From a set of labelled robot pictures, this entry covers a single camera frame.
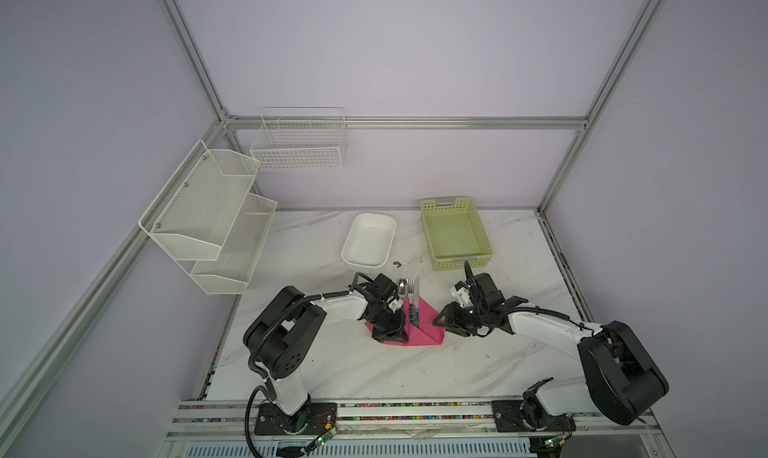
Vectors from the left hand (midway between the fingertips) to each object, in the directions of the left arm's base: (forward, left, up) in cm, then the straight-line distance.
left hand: (407, 340), depth 85 cm
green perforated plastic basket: (+43, -20, -2) cm, 48 cm away
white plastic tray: (+39, +13, -2) cm, 41 cm away
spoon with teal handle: (+17, +1, 0) cm, 17 cm away
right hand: (+4, -9, +3) cm, 10 cm away
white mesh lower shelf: (+10, +47, +19) cm, 52 cm away
